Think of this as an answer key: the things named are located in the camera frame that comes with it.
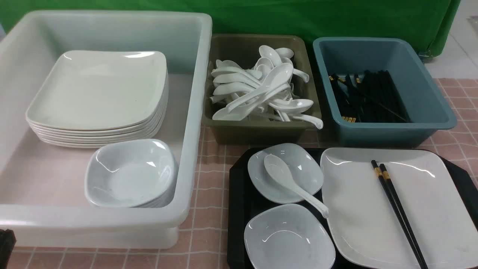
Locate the white ceramic soup spoon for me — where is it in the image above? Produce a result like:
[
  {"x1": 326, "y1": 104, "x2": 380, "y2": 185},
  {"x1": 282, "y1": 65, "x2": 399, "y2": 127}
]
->
[{"x1": 264, "y1": 154, "x2": 329, "y2": 218}]

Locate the small white bowl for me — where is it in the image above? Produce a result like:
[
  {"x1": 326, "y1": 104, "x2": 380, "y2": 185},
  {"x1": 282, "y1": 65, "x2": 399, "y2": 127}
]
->
[
  {"x1": 247, "y1": 143, "x2": 324, "y2": 204},
  {"x1": 244, "y1": 203, "x2": 336, "y2": 269}
]

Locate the small white bowl front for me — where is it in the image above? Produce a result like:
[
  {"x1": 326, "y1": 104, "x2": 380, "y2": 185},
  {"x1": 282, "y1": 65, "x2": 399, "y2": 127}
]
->
[{"x1": 244, "y1": 203, "x2": 336, "y2": 269}]

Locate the large white square rice plate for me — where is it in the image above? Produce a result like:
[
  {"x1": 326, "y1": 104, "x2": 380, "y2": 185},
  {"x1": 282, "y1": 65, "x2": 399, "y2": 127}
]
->
[{"x1": 320, "y1": 148, "x2": 478, "y2": 269}]

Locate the black chopstick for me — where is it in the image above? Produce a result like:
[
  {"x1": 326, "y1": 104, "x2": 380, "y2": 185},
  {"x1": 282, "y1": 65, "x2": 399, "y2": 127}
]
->
[
  {"x1": 379, "y1": 164, "x2": 428, "y2": 269},
  {"x1": 371, "y1": 160, "x2": 425, "y2": 269}
]

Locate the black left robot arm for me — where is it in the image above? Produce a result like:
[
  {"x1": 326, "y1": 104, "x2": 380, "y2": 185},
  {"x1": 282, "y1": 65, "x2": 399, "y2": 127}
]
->
[{"x1": 0, "y1": 229, "x2": 16, "y2": 269}]

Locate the pile of white ceramic spoons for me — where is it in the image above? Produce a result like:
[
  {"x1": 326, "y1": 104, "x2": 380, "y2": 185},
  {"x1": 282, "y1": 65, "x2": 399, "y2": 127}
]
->
[{"x1": 209, "y1": 45, "x2": 324, "y2": 130}]

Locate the olive green plastic bin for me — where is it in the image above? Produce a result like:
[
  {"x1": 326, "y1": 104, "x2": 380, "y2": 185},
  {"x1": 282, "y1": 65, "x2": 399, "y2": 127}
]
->
[{"x1": 202, "y1": 34, "x2": 314, "y2": 145}]

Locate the stack of small white bowls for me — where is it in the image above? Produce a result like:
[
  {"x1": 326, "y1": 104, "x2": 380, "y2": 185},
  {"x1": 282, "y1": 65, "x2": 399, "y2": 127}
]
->
[{"x1": 84, "y1": 139, "x2": 178, "y2": 208}]

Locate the pink checkered tablecloth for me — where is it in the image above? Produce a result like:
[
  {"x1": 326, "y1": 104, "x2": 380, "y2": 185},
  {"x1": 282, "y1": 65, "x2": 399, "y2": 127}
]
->
[{"x1": 7, "y1": 78, "x2": 477, "y2": 269}]

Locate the large white plastic tub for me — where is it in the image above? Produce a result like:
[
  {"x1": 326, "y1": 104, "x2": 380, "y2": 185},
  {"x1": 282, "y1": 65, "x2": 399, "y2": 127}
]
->
[{"x1": 1, "y1": 10, "x2": 212, "y2": 249}]

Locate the bundle of black chopsticks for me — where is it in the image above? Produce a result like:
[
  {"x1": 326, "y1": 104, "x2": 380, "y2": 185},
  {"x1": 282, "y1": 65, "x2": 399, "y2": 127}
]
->
[{"x1": 328, "y1": 70, "x2": 412, "y2": 123}]

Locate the blue plastic bin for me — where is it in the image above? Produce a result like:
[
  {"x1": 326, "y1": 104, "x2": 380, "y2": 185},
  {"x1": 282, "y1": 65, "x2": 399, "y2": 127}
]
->
[{"x1": 313, "y1": 37, "x2": 457, "y2": 148}]

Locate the stack of white square plates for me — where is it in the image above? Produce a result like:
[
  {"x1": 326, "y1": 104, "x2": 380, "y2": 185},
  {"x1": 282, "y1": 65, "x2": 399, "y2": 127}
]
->
[{"x1": 25, "y1": 50, "x2": 169, "y2": 148}]

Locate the green backdrop cloth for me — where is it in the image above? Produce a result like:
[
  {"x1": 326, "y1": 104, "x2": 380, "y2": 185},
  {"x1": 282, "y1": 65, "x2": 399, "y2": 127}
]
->
[{"x1": 0, "y1": 0, "x2": 460, "y2": 56}]

